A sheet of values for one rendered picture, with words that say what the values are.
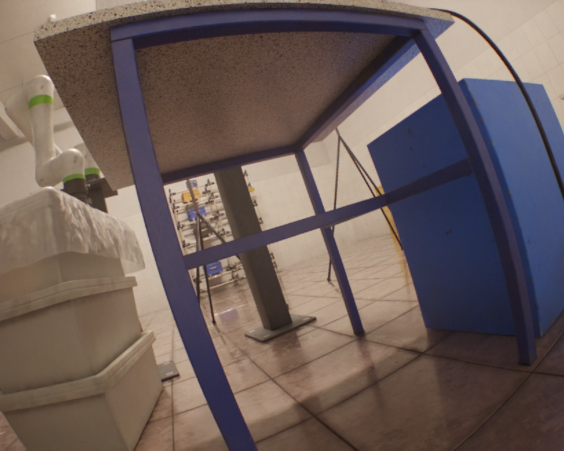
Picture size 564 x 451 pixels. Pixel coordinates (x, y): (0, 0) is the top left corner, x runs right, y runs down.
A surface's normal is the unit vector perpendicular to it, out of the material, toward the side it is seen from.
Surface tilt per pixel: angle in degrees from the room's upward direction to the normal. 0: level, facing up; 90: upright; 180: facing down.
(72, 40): 180
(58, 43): 180
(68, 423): 96
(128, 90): 90
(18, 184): 90
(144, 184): 90
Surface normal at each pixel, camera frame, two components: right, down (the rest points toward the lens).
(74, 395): 0.18, -0.13
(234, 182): 0.40, -0.19
